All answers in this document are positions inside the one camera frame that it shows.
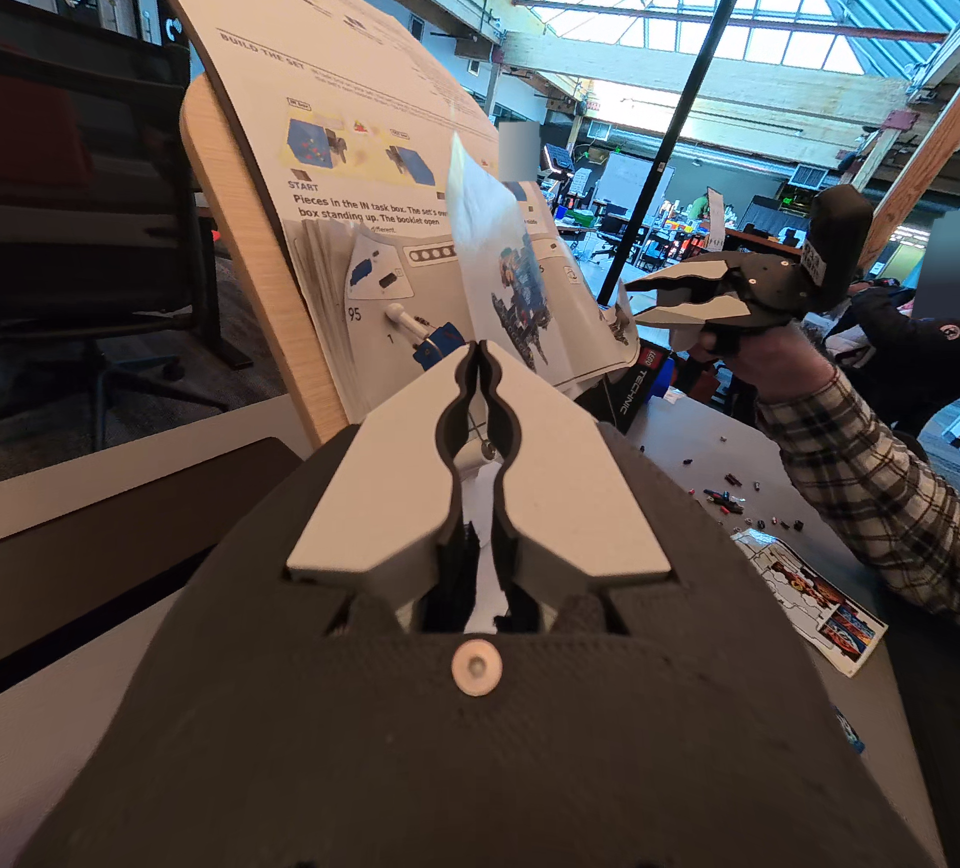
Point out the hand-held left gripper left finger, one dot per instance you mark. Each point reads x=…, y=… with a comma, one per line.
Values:
x=375, y=501

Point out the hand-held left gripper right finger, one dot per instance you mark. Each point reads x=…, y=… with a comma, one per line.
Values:
x=585, y=501

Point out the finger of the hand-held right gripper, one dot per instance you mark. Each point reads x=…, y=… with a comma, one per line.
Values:
x=694, y=273
x=705, y=313

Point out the person's right forearm plaid sleeve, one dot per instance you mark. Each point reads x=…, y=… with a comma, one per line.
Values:
x=862, y=486

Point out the person's right hand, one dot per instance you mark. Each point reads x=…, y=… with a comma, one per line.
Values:
x=772, y=358

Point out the black toy set box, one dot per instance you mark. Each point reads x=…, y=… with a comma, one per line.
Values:
x=630, y=388

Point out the white whiteboard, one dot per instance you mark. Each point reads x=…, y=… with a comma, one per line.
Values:
x=634, y=178

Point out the scattered small toy pieces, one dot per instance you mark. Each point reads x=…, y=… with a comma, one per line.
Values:
x=724, y=501

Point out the black stand pole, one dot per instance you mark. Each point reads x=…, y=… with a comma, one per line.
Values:
x=675, y=126

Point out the colourful sticker sheet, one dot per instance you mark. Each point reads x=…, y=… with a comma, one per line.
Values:
x=810, y=591

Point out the light wooden board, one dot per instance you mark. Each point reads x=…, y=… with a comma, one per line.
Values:
x=255, y=246

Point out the black office chair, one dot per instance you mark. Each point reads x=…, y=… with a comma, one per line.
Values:
x=90, y=208

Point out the large printed instruction sheet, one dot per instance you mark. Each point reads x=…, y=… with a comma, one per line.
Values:
x=315, y=73

